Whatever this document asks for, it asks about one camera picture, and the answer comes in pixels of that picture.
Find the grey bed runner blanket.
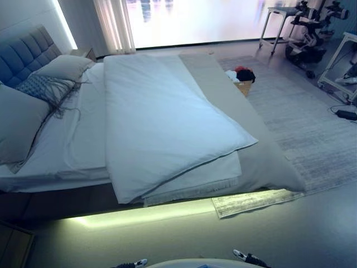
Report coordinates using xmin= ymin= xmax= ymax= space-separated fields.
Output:
xmin=142 ymin=52 xmax=306 ymax=208

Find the white bed sheet mattress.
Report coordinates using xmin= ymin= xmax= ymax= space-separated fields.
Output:
xmin=0 ymin=61 xmax=242 ymax=194

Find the white folded duvet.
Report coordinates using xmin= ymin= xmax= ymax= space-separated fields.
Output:
xmin=103 ymin=54 xmax=259 ymax=204

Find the wicker laundry basket with clothes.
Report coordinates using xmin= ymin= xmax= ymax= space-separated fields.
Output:
xmin=224 ymin=66 xmax=257 ymax=98

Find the grey striped area rug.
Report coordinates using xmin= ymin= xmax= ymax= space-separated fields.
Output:
xmin=211 ymin=54 xmax=357 ymax=220

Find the wooden nightstand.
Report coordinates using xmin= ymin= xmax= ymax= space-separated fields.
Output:
xmin=69 ymin=47 xmax=98 ymax=63

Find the beige curtain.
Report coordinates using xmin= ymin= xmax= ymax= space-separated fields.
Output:
xmin=92 ymin=0 xmax=137 ymax=54

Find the robot white torso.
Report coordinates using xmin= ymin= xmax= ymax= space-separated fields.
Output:
xmin=147 ymin=259 xmax=268 ymax=268

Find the robot left foot shoe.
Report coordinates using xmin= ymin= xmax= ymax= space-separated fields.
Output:
xmin=114 ymin=258 xmax=148 ymax=268

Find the robot foot shoe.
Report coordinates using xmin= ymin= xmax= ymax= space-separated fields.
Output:
xmin=114 ymin=258 xmax=148 ymax=268
xmin=233 ymin=249 xmax=265 ymax=264

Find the robot right foot shoe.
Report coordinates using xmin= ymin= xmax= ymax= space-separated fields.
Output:
xmin=233 ymin=249 xmax=265 ymax=264

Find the patterned fringed cushion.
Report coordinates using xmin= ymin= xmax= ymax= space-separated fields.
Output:
xmin=15 ymin=73 xmax=90 ymax=122

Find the large grey pillow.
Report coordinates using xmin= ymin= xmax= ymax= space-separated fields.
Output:
xmin=0 ymin=83 xmax=51 ymax=166

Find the black wheeled robot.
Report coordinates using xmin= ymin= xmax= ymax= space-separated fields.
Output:
xmin=284 ymin=0 xmax=350 ymax=79

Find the black power adapter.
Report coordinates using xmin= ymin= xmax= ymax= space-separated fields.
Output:
xmin=330 ymin=104 xmax=357 ymax=122

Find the grey tufted headboard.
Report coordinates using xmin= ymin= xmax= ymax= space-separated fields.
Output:
xmin=0 ymin=24 xmax=62 ymax=89

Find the white sneaker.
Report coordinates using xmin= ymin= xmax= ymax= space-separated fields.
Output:
xmin=335 ymin=75 xmax=357 ymax=85

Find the wooden bedside table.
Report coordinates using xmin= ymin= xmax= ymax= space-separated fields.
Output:
xmin=0 ymin=219 xmax=36 ymax=268

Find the dark bed frame base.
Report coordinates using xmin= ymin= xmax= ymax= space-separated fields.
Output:
xmin=0 ymin=178 xmax=146 ymax=230

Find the white metal frame cart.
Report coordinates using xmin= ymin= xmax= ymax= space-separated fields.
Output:
xmin=259 ymin=6 xmax=297 ymax=51

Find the white metal frame table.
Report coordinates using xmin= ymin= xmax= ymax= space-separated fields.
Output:
xmin=317 ymin=31 xmax=357 ymax=105

